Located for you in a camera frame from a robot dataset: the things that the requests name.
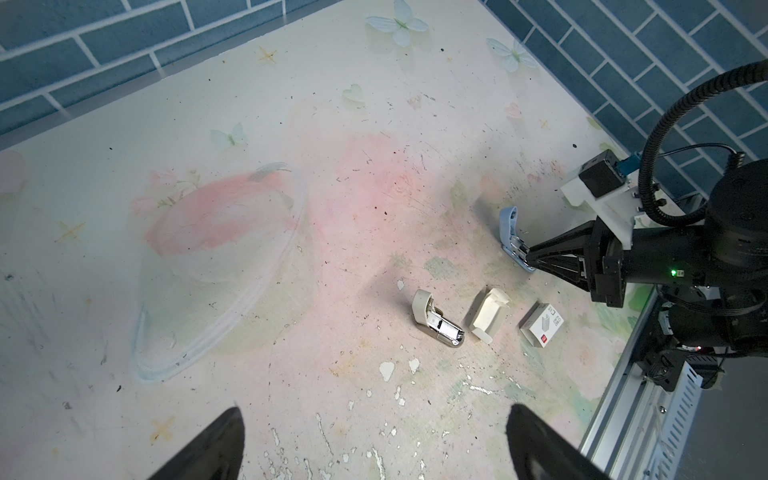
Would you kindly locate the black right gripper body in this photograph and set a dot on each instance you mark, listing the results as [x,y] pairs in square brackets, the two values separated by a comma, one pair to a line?
[724,255]

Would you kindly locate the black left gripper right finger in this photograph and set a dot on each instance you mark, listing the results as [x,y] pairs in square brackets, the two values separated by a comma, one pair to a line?
[539,452]

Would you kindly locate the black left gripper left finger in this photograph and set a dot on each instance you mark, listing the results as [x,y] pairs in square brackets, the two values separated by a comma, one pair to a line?
[216,453]

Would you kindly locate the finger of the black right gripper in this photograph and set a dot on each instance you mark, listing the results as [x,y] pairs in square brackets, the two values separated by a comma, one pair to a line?
[572,242]
[568,268]

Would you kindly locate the blue stapler top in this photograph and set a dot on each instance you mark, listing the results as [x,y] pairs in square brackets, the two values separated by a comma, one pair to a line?
[511,243]

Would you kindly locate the beige stapler base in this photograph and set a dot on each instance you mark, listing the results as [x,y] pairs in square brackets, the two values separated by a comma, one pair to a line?
[432,321]

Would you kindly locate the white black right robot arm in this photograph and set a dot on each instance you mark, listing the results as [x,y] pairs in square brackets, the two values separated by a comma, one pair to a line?
[732,321]

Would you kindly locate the white staple box sleeve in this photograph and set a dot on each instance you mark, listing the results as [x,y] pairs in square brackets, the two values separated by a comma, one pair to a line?
[542,325]

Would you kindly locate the open staple box tray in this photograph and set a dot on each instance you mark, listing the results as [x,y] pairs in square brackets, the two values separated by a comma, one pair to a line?
[490,315]

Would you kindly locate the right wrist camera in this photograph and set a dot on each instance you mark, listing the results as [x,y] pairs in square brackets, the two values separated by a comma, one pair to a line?
[609,186]

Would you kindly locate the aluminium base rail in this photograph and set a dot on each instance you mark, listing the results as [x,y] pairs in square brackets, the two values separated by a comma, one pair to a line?
[643,421]

